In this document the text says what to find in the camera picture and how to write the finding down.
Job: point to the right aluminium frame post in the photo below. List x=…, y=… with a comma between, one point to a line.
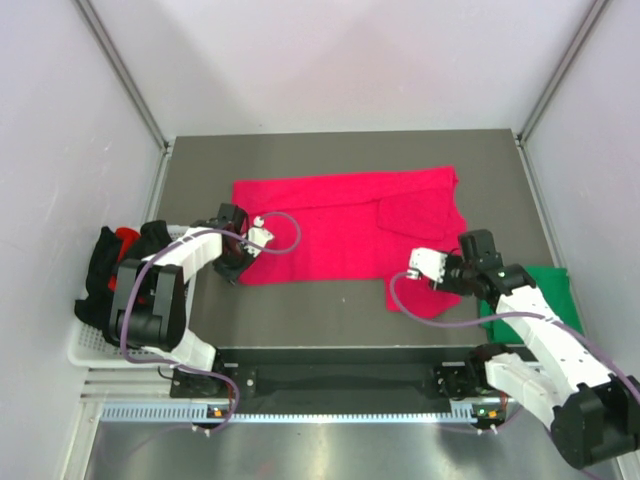
x=587, y=26

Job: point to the black t shirt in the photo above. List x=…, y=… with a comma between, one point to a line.
x=95, y=309

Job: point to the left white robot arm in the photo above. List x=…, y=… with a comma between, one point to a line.
x=149, y=308

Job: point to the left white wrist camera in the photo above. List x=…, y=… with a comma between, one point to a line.
x=258, y=237

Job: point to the aluminium frame post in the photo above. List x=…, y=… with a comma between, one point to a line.
x=587, y=26
x=98, y=30

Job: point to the white plastic basket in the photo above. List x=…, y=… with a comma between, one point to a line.
x=87, y=347

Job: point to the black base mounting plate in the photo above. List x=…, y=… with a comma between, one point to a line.
x=428, y=371

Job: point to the pink t shirt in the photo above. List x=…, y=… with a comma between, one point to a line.
x=359, y=226

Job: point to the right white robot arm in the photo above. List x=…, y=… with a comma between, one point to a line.
x=590, y=410

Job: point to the left aluminium frame post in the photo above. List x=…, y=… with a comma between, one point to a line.
x=98, y=30

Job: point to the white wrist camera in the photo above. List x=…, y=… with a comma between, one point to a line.
x=258, y=237
x=425, y=263

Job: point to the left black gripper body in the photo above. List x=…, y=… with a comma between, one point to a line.
x=238, y=259

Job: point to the grey slotted cable duct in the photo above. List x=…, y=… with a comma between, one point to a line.
x=209, y=414

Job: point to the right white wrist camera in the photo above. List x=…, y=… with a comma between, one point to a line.
x=425, y=263

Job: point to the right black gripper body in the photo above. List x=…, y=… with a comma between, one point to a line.
x=457, y=277

